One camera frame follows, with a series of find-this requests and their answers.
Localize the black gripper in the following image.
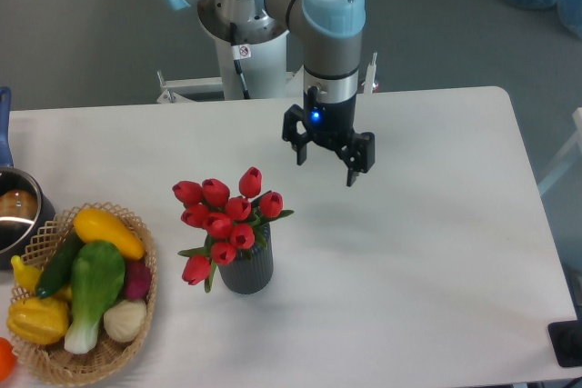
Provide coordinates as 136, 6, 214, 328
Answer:
282, 94, 376, 187

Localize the red tulip bouquet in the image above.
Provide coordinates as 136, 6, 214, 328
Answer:
173, 166, 294, 293

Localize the dark grey ribbed vase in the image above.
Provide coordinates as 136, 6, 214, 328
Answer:
218, 224, 274, 294

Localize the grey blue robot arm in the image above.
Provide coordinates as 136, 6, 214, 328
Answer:
166, 0, 375, 181

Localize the purple radish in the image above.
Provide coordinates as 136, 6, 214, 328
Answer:
123, 261, 152, 300

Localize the yellow squash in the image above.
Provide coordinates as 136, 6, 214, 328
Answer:
73, 208, 146, 261

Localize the green bok choy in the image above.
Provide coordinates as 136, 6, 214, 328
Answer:
64, 241, 125, 354

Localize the green cucumber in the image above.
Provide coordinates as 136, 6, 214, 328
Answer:
35, 231, 85, 299

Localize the black device at table edge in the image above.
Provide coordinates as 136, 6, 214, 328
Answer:
547, 320, 581, 368

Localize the small yellow gourd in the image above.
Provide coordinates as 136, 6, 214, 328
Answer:
10, 255, 72, 302

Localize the yellow bell pepper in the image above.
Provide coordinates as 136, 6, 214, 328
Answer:
6, 297, 69, 345

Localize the woven wicker basket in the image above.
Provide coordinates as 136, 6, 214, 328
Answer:
9, 202, 157, 387

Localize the orange fruit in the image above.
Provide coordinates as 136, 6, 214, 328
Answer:
0, 337, 16, 382

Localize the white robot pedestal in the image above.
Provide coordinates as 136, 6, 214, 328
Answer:
156, 0, 381, 104

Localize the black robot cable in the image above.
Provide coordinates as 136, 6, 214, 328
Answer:
228, 22, 252, 100

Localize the white frame at right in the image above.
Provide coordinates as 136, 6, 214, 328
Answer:
537, 107, 581, 196

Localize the blue handled steel pot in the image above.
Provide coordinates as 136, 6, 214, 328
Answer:
1, 86, 55, 271

